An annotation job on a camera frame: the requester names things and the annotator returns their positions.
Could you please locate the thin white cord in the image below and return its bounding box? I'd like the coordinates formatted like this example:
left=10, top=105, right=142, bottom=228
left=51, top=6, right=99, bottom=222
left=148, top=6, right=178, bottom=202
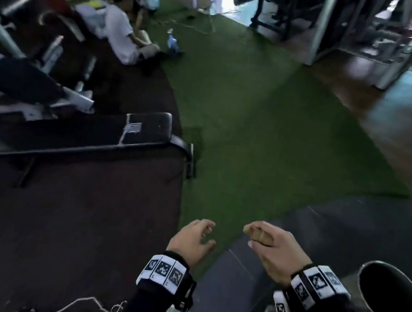
left=45, top=290, right=128, bottom=312

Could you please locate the marker wristband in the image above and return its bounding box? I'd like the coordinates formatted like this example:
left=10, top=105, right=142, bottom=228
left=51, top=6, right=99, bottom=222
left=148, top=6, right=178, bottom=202
left=132, top=247, right=201, bottom=312
left=286, top=262, right=355, bottom=312

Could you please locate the left marker wristband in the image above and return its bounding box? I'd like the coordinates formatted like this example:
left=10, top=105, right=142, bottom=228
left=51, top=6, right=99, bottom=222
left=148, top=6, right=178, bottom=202
left=132, top=247, right=201, bottom=312

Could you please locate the steel bin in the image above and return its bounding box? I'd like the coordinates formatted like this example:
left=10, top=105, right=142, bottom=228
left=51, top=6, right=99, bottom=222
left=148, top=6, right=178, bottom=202
left=353, top=258, right=412, bottom=312

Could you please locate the right marker wristband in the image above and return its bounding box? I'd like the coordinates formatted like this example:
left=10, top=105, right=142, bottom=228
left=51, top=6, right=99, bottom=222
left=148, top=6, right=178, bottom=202
left=286, top=262, right=355, bottom=312

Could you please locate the beige cable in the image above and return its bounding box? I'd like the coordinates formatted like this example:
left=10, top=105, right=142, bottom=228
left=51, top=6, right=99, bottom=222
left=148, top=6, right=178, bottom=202
left=158, top=0, right=241, bottom=40

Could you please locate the white machine frame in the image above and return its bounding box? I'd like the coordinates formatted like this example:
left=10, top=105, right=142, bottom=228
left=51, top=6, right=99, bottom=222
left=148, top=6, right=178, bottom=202
left=0, top=0, right=109, bottom=162

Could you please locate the clear blue spray bottle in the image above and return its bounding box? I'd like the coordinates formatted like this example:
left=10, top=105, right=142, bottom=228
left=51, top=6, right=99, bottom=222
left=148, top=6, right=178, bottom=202
left=163, top=27, right=187, bottom=58

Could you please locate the green turf mat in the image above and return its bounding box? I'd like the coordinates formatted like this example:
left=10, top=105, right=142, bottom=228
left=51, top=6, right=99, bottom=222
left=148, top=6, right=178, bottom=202
left=112, top=0, right=412, bottom=305

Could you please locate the grey metal rack frame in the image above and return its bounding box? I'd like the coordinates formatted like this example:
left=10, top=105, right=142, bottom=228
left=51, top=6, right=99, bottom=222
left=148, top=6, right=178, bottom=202
left=301, top=0, right=412, bottom=95

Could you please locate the person's left hand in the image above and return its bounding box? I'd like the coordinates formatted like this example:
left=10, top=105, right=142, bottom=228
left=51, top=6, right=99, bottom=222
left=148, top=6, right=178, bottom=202
left=164, top=214, right=220, bottom=271

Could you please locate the black bench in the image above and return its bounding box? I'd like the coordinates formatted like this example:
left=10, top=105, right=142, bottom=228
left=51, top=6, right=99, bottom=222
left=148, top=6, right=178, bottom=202
left=0, top=91, right=204, bottom=211

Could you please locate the translucent plastic storage box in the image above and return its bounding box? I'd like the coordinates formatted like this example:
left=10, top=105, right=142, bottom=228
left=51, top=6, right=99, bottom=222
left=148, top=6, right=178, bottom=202
left=72, top=0, right=112, bottom=40

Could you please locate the brown cleaning cloth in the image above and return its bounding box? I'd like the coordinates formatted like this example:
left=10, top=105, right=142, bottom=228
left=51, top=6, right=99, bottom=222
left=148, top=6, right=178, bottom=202
left=241, top=223, right=277, bottom=248

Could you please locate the person's right hand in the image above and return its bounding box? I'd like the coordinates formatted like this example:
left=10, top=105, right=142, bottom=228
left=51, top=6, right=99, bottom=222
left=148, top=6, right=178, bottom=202
left=243, top=220, right=317, bottom=291

